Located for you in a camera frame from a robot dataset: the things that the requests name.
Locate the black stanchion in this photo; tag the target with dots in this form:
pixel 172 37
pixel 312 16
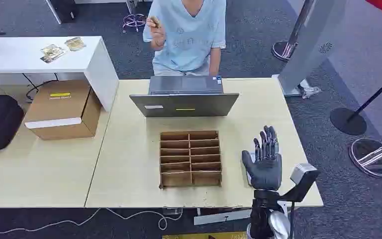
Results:
pixel 347 122

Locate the clear plastic wrap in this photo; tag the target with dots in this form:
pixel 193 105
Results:
pixel 310 90

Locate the grey metal strip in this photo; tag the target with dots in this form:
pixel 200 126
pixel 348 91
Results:
pixel 220 217

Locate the chrome stanchion with wide base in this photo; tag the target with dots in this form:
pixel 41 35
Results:
pixel 374 158

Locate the grey open laptop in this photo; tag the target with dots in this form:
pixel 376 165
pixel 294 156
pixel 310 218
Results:
pixel 184 105

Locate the white desk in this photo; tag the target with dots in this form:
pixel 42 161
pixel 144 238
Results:
pixel 29 54

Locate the chrome stanchion with slim base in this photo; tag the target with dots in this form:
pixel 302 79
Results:
pixel 288 49

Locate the yellow sheet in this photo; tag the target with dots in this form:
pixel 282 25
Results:
pixel 204 236

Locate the small brown card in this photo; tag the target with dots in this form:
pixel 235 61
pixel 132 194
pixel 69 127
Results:
pixel 155 21

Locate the flat grey card reader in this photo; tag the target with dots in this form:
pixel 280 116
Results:
pixel 251 154

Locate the person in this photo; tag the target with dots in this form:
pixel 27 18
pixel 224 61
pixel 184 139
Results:
pixel 187 39

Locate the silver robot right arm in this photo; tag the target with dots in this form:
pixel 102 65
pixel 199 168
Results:
pixel 278 226

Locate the grey standing kiosk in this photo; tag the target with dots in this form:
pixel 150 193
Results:
pixel 313 43

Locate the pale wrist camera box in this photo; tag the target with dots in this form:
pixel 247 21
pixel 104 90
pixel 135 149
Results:
pixel 303 173

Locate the wooden slotted card box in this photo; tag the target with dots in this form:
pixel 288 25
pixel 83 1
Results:
pixel 190 160

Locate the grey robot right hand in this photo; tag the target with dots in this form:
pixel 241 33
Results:
pixel 266 171

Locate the purple chair base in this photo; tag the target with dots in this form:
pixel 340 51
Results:
pixel 134 21

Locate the black cabinet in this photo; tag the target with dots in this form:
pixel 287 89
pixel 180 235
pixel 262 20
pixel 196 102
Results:
pixel 64 9

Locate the brown cardboard box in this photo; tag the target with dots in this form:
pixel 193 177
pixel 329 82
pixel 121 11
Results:
pixel 59 112

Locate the person's right hand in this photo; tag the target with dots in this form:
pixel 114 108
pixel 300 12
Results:
pixel 158 34

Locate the printed card packet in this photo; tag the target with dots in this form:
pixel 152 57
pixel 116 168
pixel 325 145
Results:
pixel 75 44
pixel 52 53

